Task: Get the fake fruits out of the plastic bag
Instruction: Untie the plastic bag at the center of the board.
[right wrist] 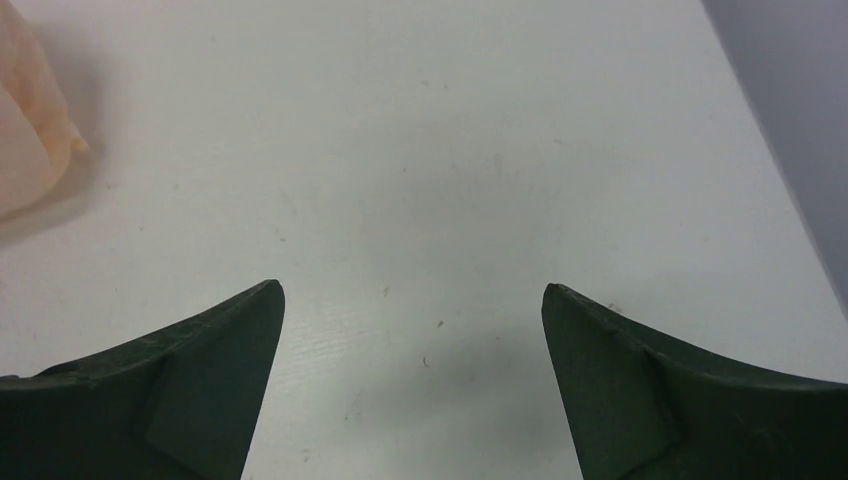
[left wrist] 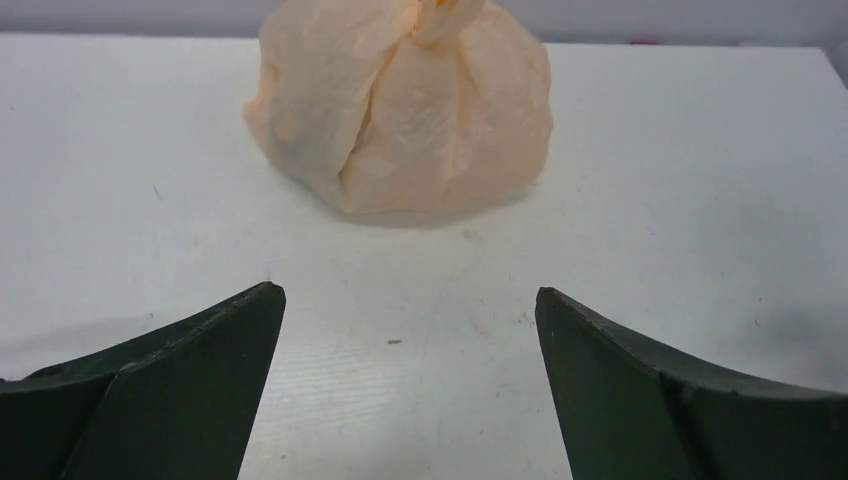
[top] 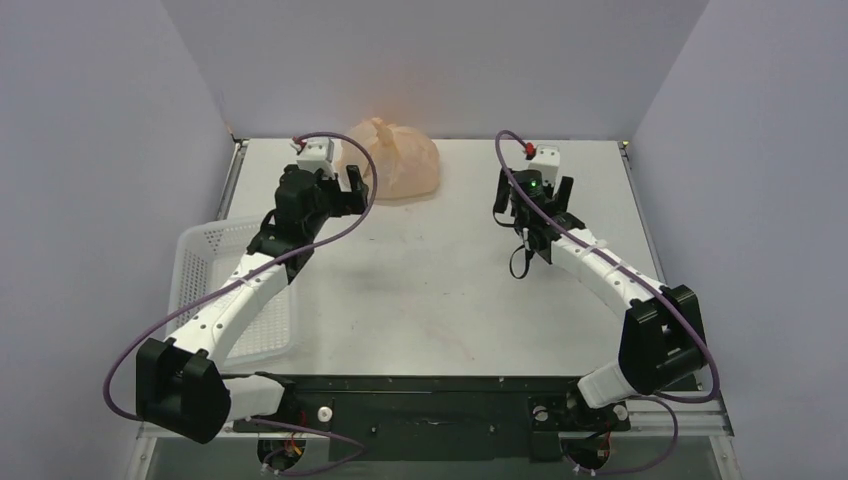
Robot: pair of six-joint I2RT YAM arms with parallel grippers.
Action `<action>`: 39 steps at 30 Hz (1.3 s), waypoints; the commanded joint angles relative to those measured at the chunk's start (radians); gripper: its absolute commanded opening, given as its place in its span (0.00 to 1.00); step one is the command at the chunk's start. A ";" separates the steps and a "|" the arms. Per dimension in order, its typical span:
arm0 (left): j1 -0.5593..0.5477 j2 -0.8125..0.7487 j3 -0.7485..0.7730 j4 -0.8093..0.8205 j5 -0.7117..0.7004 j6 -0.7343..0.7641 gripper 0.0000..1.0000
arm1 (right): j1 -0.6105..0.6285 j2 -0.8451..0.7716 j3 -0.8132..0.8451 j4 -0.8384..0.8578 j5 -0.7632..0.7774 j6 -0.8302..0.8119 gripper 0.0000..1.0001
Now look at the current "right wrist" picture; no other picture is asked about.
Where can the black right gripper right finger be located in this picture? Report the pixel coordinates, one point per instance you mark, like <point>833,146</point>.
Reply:
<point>642,404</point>

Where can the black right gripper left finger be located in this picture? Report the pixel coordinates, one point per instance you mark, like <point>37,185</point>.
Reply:
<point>181,402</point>

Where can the translucent orange plastic bag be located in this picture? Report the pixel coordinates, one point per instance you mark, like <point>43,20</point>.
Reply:
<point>38,137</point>

